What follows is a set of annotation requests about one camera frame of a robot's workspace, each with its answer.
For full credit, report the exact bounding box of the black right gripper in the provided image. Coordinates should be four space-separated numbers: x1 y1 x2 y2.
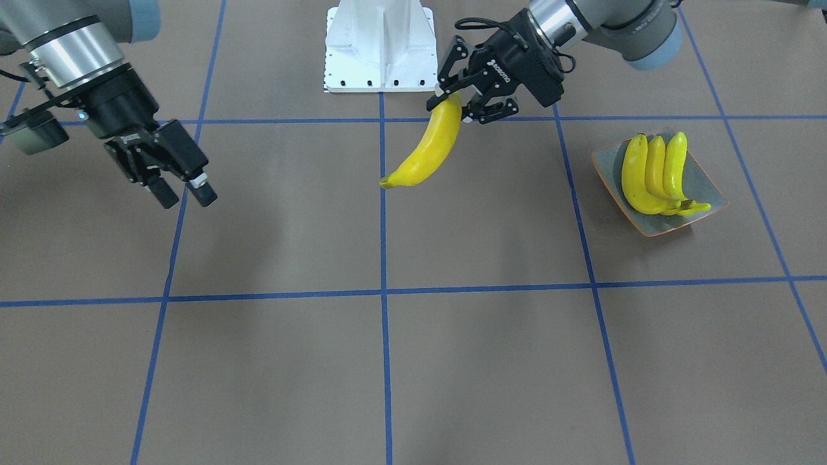
79 65 218 209

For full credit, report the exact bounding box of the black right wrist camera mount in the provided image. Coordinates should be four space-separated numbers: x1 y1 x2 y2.
2 108 70 155

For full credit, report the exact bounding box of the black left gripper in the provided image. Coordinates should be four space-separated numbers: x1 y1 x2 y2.
425 8 564 125

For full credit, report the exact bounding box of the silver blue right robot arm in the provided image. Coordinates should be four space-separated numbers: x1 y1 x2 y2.
1 1 217 209

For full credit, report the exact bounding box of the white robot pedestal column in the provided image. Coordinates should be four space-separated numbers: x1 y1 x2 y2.
323 1 438 92

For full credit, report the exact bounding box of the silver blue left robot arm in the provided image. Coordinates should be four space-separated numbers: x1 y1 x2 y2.
426 1 683 124

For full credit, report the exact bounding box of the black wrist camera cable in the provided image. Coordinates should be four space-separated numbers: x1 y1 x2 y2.
455 17 577 74

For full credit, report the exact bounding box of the grey square plate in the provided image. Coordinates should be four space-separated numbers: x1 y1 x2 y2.
592 127 728 236

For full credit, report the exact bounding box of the yellow banana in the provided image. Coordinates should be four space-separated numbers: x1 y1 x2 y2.
645 135 670 200
622 133 680 215
380 94 463 189

